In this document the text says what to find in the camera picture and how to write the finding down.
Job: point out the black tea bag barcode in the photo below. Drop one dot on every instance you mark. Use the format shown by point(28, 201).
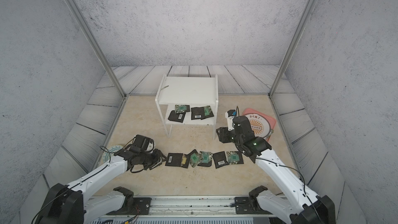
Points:
point(220, 159)

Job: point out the oolong tea bag yellow label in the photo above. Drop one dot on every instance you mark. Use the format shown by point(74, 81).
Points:
point(185, 161)

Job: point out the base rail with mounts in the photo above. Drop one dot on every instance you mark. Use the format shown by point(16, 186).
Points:
point(190, 210)

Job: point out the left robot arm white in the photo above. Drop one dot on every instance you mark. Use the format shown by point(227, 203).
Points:
point(75, 203)

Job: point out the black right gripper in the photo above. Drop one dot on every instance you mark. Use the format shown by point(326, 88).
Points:
point(223, 136)

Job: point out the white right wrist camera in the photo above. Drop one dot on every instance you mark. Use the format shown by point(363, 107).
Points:
point(230, 115)

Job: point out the black tea bag text back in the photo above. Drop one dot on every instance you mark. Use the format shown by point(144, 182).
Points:
point(197, 113)

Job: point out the jasmine tea bag floral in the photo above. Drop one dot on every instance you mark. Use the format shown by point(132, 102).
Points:
point(206, 159)

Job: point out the floral tea bag green label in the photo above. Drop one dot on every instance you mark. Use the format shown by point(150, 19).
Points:
point(234, 157)

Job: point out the green label tea bag pile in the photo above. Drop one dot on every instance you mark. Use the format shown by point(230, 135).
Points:
point(195, 158)

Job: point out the aluminium frame post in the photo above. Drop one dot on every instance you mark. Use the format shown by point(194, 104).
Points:
point(76, 12)
point(305, 16)

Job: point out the round printed plate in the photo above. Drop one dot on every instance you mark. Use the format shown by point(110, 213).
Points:
point(260, 125)

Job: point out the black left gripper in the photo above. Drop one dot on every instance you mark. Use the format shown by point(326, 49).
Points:
point(159, 159)

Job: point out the yellow patterned bowl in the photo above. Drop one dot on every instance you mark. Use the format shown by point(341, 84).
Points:
point(112, 151)

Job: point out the black tea bag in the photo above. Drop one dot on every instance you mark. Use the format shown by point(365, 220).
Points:
point(208, 113)
point(174, 159)
point(176, 117)

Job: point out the aluminium frame post right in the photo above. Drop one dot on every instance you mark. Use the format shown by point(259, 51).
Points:
point(305, 16)

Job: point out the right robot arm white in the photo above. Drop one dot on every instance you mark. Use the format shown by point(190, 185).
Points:
point(301, 205)

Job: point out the white two-tier shelf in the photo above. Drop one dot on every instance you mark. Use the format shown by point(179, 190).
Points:
point(191, 91)

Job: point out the aluminium frame post left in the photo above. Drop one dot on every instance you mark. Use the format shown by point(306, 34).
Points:
point(76, 12)

